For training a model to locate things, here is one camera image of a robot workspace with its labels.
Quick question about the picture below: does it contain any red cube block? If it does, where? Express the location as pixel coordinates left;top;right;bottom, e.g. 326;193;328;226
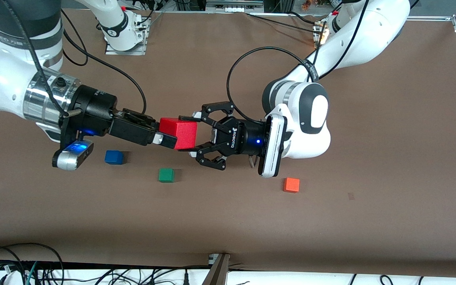
160;117;198;151

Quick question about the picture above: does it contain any blue cube block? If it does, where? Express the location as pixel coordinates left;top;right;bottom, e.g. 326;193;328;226
104;150;124;165

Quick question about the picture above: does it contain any orange cube block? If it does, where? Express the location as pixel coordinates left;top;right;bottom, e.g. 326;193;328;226
283;177;300;194

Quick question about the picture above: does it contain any white power strip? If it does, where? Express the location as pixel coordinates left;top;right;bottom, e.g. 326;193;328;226
206;0;264;12

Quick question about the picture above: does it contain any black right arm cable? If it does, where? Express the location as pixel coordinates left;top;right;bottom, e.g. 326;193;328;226
0;0;148;116

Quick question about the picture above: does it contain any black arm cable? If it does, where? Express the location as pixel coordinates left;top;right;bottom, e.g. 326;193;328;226
226;0;371;121
0;0;148;116

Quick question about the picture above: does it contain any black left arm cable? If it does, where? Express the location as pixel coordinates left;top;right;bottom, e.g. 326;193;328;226
226;0;371;121

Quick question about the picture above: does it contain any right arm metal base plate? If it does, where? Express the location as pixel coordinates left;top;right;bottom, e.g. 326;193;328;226
105;42;146;56

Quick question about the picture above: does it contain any black base power cable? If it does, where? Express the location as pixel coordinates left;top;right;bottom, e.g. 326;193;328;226
247;13;321;34

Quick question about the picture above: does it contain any black looped floor cable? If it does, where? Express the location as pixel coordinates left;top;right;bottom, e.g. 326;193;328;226
0;243;65;285

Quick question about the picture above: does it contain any green floor cable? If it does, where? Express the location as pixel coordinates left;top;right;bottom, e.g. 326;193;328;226
25;261;38;285

